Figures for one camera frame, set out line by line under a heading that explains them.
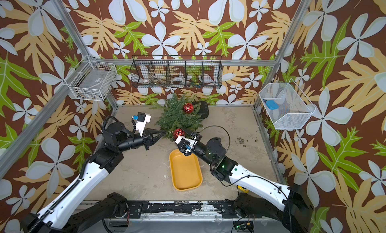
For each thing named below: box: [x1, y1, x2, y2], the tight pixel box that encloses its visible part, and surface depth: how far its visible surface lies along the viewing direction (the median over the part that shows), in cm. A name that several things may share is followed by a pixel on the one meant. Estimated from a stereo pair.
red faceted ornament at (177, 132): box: [172, 128, 186, 141], surface depth 64 cm
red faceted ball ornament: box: [183, 102, 195, 114], surface depth 73 cm
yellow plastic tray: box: [168, 149, 203, 192], surface depth 87 cm
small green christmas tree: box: [149, 93, 204, 140], surface depth 76 cm
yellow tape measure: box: [237, 185, 249, 194], surface depth 80 cm
